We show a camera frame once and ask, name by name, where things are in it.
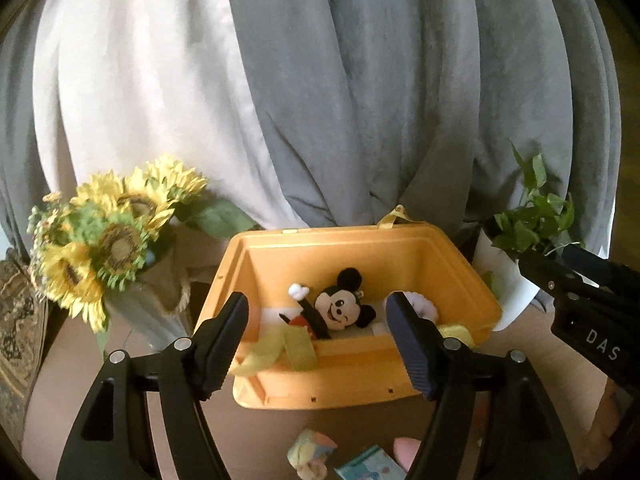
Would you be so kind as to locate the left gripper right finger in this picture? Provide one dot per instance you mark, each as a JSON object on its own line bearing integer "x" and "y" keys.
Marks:
{"x": 436, "y": 367}

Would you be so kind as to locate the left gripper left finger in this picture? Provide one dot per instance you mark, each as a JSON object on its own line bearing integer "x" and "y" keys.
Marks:
{"x": 188, "y": 377}

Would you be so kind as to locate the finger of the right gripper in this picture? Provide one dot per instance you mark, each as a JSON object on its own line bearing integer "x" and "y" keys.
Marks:
{"x": 545, "y": 272}
{"x": 586, "y": 276}

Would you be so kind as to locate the pink white powder puff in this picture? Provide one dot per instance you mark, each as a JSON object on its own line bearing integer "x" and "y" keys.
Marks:
{"x": 405, "y": 450}

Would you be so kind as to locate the blue cartoon tissue pack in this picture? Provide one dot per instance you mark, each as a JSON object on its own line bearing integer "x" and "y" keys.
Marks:
{"x": 372, "y": 464}

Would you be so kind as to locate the Mickey Mouse plush toy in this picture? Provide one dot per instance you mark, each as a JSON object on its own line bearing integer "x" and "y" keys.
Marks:
{"x": 334, "y": 309}

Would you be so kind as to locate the colourful scarf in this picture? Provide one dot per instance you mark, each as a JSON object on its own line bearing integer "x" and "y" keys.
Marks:
{"x": 309, "y": 453}

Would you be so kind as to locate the person's right hand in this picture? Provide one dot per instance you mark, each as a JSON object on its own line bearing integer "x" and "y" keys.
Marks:
{"x": 597, "y": 445}

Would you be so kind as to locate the grey ribbed vase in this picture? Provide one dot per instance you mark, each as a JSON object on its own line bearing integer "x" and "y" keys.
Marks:
{"x": 156, "y": 304}

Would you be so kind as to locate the green potted plant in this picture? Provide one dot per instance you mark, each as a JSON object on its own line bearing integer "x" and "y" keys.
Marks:
{"x": 542, "y": 220}

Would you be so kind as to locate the white plant pot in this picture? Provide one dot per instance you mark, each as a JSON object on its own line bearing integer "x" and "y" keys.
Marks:
{"x": 500, "y": 273}

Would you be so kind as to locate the orange plastic storage crate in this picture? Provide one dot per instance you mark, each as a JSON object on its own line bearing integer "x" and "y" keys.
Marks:
{"x": 280, "y": 367}

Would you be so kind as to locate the sunflower bouquet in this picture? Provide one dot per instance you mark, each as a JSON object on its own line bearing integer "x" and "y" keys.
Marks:
{"x": 116, "y": 227}

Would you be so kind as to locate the patterned brown rug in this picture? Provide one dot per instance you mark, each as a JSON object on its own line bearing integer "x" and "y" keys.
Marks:
{"x": 23, "y": 323}

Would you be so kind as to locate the grey curtain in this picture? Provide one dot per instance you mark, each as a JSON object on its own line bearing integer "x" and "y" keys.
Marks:
{"x": 366, "y": 105}

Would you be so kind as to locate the beige curtain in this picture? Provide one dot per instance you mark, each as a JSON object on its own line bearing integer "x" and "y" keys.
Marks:
{"x": 120, "y": 82}

